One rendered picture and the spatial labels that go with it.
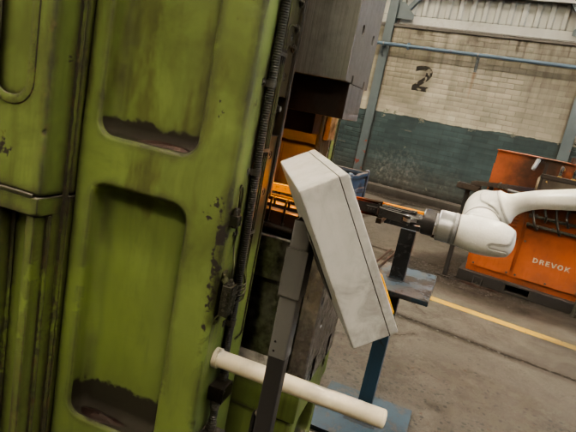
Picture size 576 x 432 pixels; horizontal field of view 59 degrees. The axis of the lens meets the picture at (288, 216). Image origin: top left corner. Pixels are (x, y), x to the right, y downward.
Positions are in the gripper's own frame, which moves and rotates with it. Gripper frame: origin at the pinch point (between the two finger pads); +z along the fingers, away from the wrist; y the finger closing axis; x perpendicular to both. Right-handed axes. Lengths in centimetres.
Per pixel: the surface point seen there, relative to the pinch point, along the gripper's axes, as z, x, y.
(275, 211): 23.3, -6.1, -12.7
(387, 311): -17, -4, -69
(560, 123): -150, 78, 742
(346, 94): 10.3, 29.7, -12.7
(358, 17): 10, 48, -18
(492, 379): -71, -103, 146
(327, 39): 17.0, 41.9, -17.8
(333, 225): -7, 8, -74
